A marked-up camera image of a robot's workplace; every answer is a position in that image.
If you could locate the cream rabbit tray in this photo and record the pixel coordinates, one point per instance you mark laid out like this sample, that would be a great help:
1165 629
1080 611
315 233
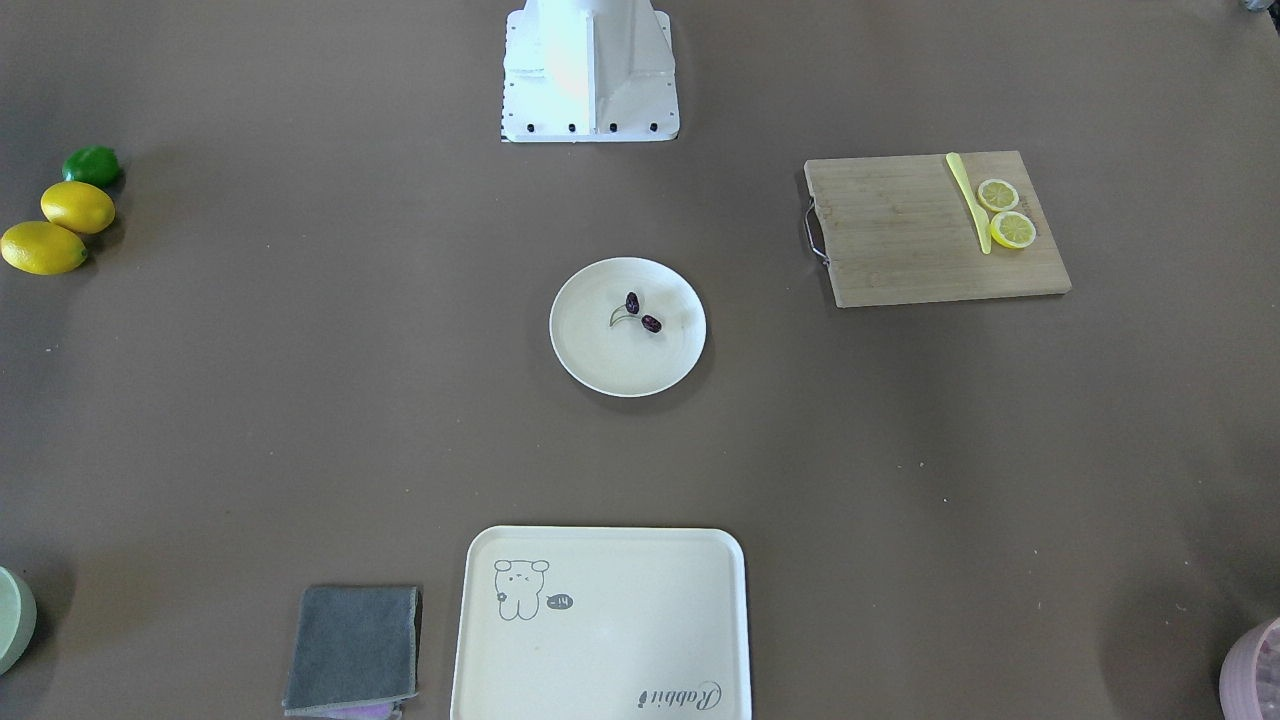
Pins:
603 623

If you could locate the grey folded cloth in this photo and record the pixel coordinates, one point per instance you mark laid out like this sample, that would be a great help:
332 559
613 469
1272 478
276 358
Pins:
355 652

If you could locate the green lime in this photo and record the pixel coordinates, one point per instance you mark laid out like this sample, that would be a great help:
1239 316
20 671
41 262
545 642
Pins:
95 164

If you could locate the lemon slice upper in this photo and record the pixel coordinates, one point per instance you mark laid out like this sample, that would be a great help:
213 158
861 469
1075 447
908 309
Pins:
996 195

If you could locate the yellow plastic knife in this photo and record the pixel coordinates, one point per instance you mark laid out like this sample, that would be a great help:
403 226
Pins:
980 215

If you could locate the pink bowl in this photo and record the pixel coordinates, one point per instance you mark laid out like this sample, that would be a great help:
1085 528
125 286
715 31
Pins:
1249 678

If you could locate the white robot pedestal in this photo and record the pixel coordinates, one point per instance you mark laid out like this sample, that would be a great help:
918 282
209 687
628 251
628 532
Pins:
589 71

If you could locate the yellow lemon near lime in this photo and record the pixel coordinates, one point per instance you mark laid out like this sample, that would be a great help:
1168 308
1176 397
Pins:
78 206

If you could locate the yellow lemon far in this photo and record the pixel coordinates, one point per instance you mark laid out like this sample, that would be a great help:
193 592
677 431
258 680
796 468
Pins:
43 248

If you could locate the mint green bowl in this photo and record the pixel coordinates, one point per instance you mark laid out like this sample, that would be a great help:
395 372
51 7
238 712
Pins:
18 618

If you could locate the wooden cutting board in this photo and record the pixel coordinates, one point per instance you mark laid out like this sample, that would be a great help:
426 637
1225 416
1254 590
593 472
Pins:
897 231

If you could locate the dark red cherry pair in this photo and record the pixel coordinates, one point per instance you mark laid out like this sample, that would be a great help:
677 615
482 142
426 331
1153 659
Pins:
631 309

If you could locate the cream round plate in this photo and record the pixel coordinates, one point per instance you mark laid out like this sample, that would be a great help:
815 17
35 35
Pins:
625 360

